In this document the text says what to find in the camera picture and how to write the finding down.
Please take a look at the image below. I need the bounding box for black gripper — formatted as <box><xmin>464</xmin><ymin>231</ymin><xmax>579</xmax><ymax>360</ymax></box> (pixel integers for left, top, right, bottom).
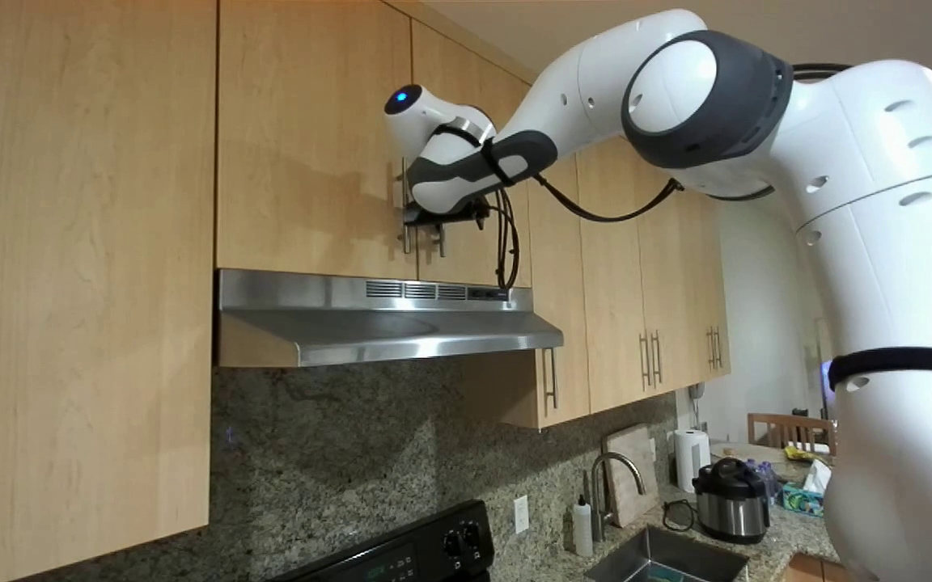
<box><xmin>404</xmin><ymin>199</ymin><xmax>459</xmax><ymax>233</ymax></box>

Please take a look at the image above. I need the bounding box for wooden cabinet door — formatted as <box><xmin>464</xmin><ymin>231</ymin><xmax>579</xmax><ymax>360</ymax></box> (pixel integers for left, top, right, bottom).
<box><xmin>711</xmin><ymin>207</ymin><xmax>730</xmax><ymax>380</ymax></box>
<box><xmin>214</xmin><ymin>0</ymin><xmax>418</xmax><ymax>281</ymax></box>
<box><xmin>411</xmin><ymin>18</ymin><xmax>541</xmax><ymax>296</ymax></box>
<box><xmin>587</xmin><ymin>160</ymin><xmax>651</xmax><ymax>414</ymax></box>
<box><xmin>641</xmin><ymin>199</ymin><xmax>699</xmax><ymax>397</ymax></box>
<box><xmin>688</xmin><ymin>205</ymin><xmax>717</xmax><ymax>381</ymax></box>
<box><xmin>531</xmin><ymin>139</ymin><xmax>596</xmax><ymax>430</ymax></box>
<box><xmin>0</xmin><ymin>0</ymin><xmax>221</xmax><ymax>582</ymax></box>

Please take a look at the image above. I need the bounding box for black stove control panel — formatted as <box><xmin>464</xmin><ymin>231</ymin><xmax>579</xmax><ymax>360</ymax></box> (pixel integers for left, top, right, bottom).
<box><xmin>267</xmin><ymin>498</ymin><xmax>500</xmax><ymax>582</ymax></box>

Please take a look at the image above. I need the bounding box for stainless steel range hood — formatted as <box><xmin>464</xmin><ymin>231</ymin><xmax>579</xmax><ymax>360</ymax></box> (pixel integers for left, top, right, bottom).
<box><xmin>214</xmin><ymin>270</ymin><xmax>565</xmax><ymax>371</ymax></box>

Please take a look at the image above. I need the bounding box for curved steel faucet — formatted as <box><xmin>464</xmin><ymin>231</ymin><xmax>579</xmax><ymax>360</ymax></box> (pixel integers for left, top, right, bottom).
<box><xmin>588</xmin><ymin>449</ymin><xmax>651</xmax><ymax>545</ymax></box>

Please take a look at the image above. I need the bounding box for white soap dispenser bottle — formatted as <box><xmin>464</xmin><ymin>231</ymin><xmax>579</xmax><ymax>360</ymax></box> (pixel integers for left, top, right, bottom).
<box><xmin>565</xmin><ymin>472</ymin><xmax>598</xmax><ymax>563</ymax></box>

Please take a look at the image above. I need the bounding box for beige cutting board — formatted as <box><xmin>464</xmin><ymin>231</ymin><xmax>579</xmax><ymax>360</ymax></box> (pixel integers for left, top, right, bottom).
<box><xmin>601</xmin><ymin>423</ymin><xmax>666</xmax><ymax>535</ymax></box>

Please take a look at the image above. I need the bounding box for white paper towel roll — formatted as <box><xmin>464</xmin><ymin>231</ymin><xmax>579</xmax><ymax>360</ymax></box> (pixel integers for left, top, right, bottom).
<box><xmin>671</xmin><ymin>423</ymin><xmax>714</xmax><ymax>494</ymax></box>

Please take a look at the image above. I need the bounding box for stainless steel sink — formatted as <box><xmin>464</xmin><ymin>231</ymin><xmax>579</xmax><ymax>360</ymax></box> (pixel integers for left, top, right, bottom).
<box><xmin>579</xmin><ymin>524</ymin><xmax>755</xmax><ymax>582</ymax></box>

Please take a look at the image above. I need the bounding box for steel and black pressure cooker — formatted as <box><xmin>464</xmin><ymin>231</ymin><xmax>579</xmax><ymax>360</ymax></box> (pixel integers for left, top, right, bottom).
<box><xmin>688</xmin><ymin>455</ymin><xmax>774</xmax><ymax>547</ymax></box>

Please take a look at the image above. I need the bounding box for black camera cable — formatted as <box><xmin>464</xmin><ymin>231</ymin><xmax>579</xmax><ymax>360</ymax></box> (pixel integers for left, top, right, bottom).
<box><xmin>480</xmin><ymin>127</ymin><xmax>686</xmax><ymax>297</ymax></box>

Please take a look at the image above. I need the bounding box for white wall outlet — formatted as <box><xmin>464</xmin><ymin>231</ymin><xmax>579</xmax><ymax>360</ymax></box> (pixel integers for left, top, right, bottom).
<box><xmin>509</xmin><ymin>493</ymin><xmax>535</xmax><ymax>537</ymax></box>

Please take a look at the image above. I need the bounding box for black strap band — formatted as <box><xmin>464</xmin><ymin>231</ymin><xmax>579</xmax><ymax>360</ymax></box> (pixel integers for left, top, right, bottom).
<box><xmin>826</xmin><ymin>342</ymin><xmax>932</xmax><ymax>396</ymax></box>

